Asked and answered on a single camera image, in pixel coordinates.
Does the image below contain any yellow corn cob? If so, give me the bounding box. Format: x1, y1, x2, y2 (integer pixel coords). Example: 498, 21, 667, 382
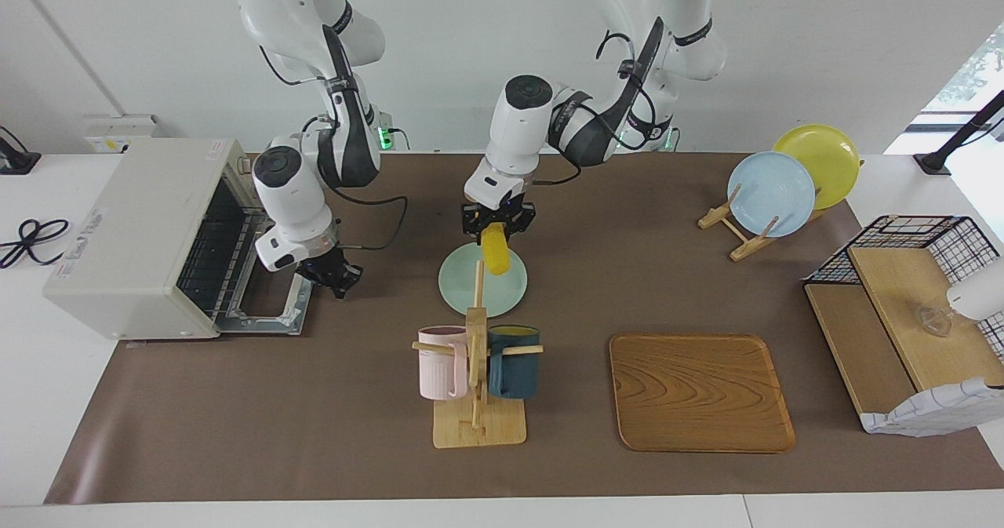
481, 224, 511, 276

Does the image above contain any mint green plate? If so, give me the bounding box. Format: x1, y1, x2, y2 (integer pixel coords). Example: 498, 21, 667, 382
438, 242, 529, 319

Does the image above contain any metal base plate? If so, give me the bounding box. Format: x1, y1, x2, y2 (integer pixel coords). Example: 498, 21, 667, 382
214, 275, 315, 336

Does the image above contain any white toaster oven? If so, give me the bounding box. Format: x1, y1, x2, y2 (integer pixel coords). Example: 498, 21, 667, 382
43, 137, 315, 341

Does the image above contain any pink mug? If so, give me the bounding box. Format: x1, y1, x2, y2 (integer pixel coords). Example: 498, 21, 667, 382
417, 326, 470, 401

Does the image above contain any brown table mat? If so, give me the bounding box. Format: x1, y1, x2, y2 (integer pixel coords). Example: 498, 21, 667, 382
43, 151, 1004, 505

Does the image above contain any dark blue mug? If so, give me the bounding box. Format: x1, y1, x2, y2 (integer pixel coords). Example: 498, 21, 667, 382
488, 325, 541, 400

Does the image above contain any wooden mug tree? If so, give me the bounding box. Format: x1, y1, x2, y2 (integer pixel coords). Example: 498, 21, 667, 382
412, 260, 544, 449

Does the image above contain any wooden plate rack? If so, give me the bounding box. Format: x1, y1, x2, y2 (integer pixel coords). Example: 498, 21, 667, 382
698, 159, 865, 262

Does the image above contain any brown wooden tray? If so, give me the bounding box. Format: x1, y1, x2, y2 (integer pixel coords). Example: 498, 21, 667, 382
609, 333, 796, 454

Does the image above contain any light blue plate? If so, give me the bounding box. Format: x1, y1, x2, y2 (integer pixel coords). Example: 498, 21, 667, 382
727, 151, 817, 239

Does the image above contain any yellow plate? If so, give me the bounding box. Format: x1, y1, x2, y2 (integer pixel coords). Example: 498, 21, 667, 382
773, 124, 861, 211

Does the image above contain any black clamp stand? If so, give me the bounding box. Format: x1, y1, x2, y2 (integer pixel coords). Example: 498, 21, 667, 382
914, 89, 1004, 176
0, 124, 42, 176

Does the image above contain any clear glass cup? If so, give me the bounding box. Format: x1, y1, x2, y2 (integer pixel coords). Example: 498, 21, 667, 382
916, 304, 955, 338

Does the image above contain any white checked cloth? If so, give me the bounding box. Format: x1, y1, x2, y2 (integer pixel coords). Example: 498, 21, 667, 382
860, 377, 1004, 437

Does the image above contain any white rounded device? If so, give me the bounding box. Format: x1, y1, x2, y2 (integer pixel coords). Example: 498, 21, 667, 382
946, 257, 1004, 322

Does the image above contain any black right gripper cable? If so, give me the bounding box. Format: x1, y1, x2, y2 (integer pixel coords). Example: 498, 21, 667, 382
329, 185, 409, 251

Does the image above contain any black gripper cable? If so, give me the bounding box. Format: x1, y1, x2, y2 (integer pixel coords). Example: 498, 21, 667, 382
329, 185, 409, 251
533, 32, 661, 188

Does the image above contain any metal wire oven rack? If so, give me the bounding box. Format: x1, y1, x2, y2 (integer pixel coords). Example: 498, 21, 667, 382
176, 179, 271, 319

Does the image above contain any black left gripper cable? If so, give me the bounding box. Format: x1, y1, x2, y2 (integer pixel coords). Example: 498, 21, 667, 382
533, 32, 661, 188

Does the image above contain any white wall socket box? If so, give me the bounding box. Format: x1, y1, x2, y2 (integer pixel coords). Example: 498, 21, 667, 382
82, 115, 164, 155

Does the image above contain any coiled black cable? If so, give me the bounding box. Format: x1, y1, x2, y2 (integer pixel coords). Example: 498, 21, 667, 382
0, 218, 71, 270

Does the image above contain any black wire basket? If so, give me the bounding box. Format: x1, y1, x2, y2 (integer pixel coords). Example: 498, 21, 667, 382
804, 215, 1004, 356

